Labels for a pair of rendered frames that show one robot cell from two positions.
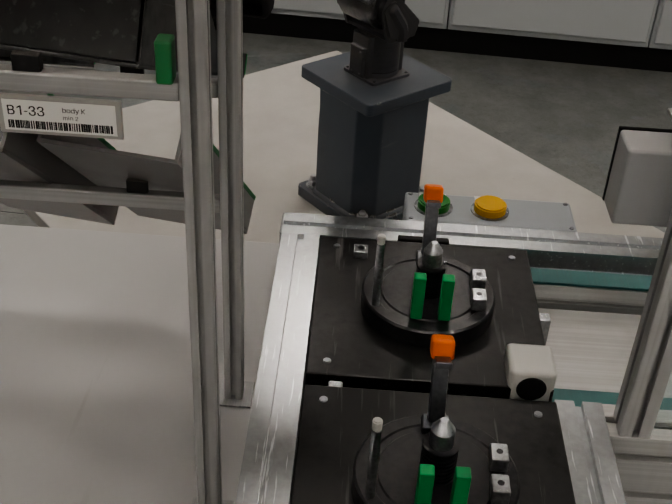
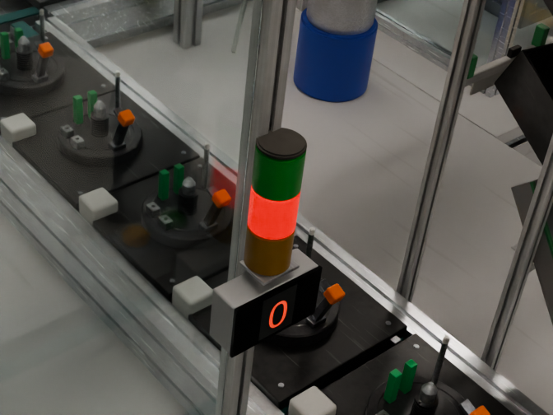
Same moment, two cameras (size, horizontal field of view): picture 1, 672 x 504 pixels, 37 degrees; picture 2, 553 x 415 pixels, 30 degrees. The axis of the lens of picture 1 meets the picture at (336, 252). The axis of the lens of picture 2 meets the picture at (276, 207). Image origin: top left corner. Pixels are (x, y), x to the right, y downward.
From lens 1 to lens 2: 1.61 m
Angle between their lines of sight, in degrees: 96
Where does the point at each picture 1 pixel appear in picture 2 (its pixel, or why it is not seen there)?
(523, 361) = (315, 395)
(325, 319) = (453, 373)
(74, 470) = (477, 307)
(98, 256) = not seen: outside the picture
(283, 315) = (480, 370)
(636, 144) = (298, 254)
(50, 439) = not seen: hidden behind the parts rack
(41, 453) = not seen: hidden behind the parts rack
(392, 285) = (443, 404)
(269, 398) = (415, 316)
